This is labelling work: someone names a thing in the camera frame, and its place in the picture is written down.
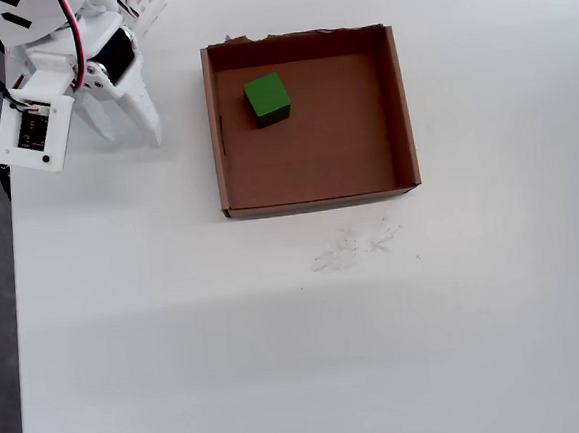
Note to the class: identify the brown cardboard box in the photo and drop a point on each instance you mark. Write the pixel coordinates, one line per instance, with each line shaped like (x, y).
(314, 149)

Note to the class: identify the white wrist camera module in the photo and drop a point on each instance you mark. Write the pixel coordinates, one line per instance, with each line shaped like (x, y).
(32, 131)

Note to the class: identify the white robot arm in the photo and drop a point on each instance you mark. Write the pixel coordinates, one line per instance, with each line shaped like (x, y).
(43, 15)

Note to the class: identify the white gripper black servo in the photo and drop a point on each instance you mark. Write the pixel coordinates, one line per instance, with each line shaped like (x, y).
(122, 64)

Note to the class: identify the green cube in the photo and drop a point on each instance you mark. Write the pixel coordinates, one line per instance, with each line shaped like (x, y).
(266, 98)

